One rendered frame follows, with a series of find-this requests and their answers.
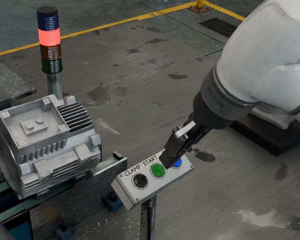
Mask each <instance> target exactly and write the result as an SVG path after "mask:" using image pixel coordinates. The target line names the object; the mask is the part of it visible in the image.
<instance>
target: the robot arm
mask: <svg viewBox="0 0 300 240"><path fill-rule="evenodd" d="M248 113H250V114H252V115H255V116H257V117H259V118H261V119H263V120H266V121H268V122H270V123H272V124H274V125H276V126H277V127H279V128H280V129H283V130H286V129H287V128H288V126H289V125H290V124H291V123H292V122H293V121H294V120H295V119H297V120H298V121H299V122H300V0H265V1H264V2H263V3H262V4H260V5H259V6H258V7H257V8H256V9H255V10H254V11H253V12H252V13H251V14H250V15H249V16H248V17H247V18H246V19H245V20H244V21H243V22H242V23H241V24H240V25H239V26H238V27H237V29H236V30H235V31H234V33H233V34H232V35H231V37H230V38H229V40H228V41H227V43H226V44H225V46H224V48H223V51H222V55H221V57H220V59H219V60H217V62H216V63H215V64H214V66H213V68H212V69H211V70H210V71H209V73H208V74H207V75H206V77H204V79H203V81H202V83H201V88H200V91H199V92H198V93H197V95H196V96H195V97H194V100H193V112H192V113H191V114H190V115H189V118H188V120H187V121H186V122H185V123H184V124H183V128H181V126H180V127H175V128H173V130H172V134H171V136H170V138H169V139H168V141H167V143H166V144H165V146H164V149H165V150H164V152H163V153H162V154H161V155H160V156H159V160H160V161H161V163H162V164H163V166H164V167H165V169H169V168H171V167H172V166H173V165H174V164H175V163H176V162H177V161H178V160H179V159H180V158H181V157H182V156H183V155H184V154H185V153H186V152H188V153H190V152H191V151H193V149H192V147H191V146H192V145H193V144H197V143H198V142H199V141H200V140H201V139H202V138H203V137H204V136H205V135H206V134H208V133H209V132H210V131H211V130H212V129H216V130H221V129H225V128H227V127H228V126H230V124H232V123H233V122H234V120H239V119H242V118H244V117H245V116H246V115H247V114H248ZM185 149H186V150H187V151H186V150H185Z"/></svg>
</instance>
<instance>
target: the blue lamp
mask: <svg viewBox="0 0 300 240"><path fill-rule="evenodd" d="M37 21H38V28H39V29H40V30H42V31H54V30H57V29H58V28H59V14H58V13H56V14H55V15H51V16H42V15H39V14H38V13H37Z"/></svg>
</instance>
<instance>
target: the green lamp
mask: <svg viewBox="0 0 300 240"><path fill-rule="evenodd" d="M41 63H42V69H43V71H45V72H48V73H55V72H59V71H60V70H62V58H61V57H60V58H58V59H56V60H46V59H43V58H42V57H41Z"/></svg>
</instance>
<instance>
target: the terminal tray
mask: <svg viewBox="0 0 300 240"><path fill-rule="evenodd" d="M45 100H48V101H49V102H48V103H46V102H45ZM4 113H7V114H8V115H7V116H4V115H3V114H4ZM61 126H65V128H64V129H62V128H61ZM0 133H1V134H2V136H3V137H4V138H3V137H2V136H1V134H0V136H1V138H2V140H3V141H4V143H5V145H6V147H7V149H8V150H9V152H10V154H11V156H12V154H13V156H12V158H13V157H14V158H13V159H15V162H16V164H18V163H23V161H27V162H28V160H30V161H33V158H36V159H38V158H39V156H41V157H43V156H44V154H46V155H48V154H49V152H51V153H53V152H54V150H56V151H59V148H61V149H63V148H64V146H66V143H67V139H68V137H69V133H70V129H69V127H68V125H67V123H66V122H65V120H64V119H63V117H62V116H61V114H60V112H59V111H58V109H57V108H56V106H55V104H54V103H53V101H52V100H51V98H50V96H47V97H44V98H41V99H38V100H34V101H31V102H28V103H25V104H22V105H19V106H16V107H13V108H10V109H7V110H3V111H0ZM4 139H5V140H4ZM19 141H23V144H20V143H19ZM6 142H7V143H6ZM7 144H8V145H7ZM8 146H9V147H8ZM9 148H10V149H9ZM10 150H11V151H10ZM11 152H12V153H11Z"/></svg>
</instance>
